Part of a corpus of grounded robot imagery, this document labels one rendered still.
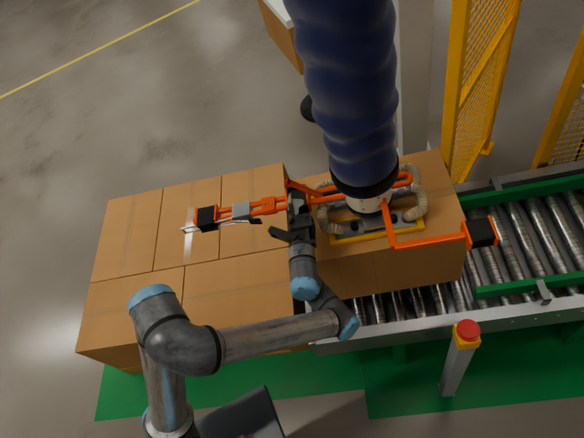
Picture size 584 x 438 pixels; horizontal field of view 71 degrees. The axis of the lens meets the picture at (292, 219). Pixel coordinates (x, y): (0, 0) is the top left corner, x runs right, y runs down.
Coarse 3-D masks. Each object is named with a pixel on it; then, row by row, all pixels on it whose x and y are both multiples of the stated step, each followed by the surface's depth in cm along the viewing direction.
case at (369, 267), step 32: (416, 160) 161; (448, 192) 150; (448, 224) 143; (320, 256) 149; (352, 256) 147; (384, 256) 149; (416, 256) 151; (448, 256) 153; (352, 288) 170; (384, 288) 173
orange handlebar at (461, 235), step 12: (408, 180) 140; (324, 192) 148; (252, 204) 152; (264, 204) 149; (312, 204) 146; (384, 204) 138; (228, 216) 151; (384, 216) 135; (420, 240) 128; (432, 240) 127; (444, 240) 126; (456, 240) 126
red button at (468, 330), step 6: (462, 324) 129; (468, 324) 128; (474, 324) 128; (456, 330) 129; (462, 330) 128; (468, 330) 127; (474, 330) 127; (480, 330) 127; (462, 336) 127; (468, 336) 126; (474, 336) 126
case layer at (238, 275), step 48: (144, 192) 266; (192, 192) 255; (240, 192) 246; (144, 240) 244; (192, 240) 235; (240, 240) 227; (96, 288) 234; (192, 288) 218; (240, 288) 211; (288, 288) 205; (96, 336) 217
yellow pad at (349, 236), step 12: (396, 216) 144; (348, 228) 150; (360, 228) 148; (384, 228) 146; (396, 228) 145; (408, 228) 144; (420, 228) 143; (336, 240) 149; (348, 240) 147; (360, 240) 147
